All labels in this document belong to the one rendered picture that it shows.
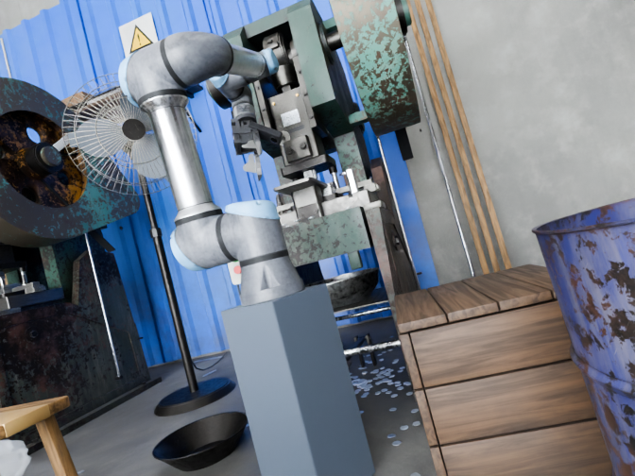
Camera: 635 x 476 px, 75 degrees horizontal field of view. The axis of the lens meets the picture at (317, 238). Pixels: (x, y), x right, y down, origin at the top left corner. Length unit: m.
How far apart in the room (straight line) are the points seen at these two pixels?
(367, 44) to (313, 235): 0.63
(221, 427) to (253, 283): 0.77
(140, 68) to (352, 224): 0.78
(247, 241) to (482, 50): 2.35
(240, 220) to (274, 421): 0.44
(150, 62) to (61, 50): 3.21
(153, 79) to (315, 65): 0.76
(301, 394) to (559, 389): 0.48
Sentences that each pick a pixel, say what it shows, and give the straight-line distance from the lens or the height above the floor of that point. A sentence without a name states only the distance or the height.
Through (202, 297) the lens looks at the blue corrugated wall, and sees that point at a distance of 3.23.
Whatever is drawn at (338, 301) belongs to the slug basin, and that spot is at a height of 0.33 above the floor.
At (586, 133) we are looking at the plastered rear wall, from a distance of 2.96.
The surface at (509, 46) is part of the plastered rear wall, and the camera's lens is 3.02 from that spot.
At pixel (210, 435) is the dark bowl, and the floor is 0.02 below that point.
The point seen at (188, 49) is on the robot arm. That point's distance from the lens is 1.04.
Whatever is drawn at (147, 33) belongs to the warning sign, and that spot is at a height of 2.47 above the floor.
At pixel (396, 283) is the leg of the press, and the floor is 0.37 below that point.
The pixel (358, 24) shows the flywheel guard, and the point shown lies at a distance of 1.40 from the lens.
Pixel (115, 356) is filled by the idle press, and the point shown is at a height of 0.25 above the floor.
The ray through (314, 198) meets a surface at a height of 0.72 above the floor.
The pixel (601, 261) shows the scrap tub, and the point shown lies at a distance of 0.46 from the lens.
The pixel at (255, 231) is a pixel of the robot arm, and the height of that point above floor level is 0.60.
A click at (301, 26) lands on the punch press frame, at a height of 1.36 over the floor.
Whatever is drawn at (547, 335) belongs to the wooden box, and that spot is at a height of 0.27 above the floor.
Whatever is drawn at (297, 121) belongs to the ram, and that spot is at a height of 1.04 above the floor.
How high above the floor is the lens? 0.51
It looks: 3 degrees up
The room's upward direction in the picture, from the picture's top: 15 degrees counter-clockwise
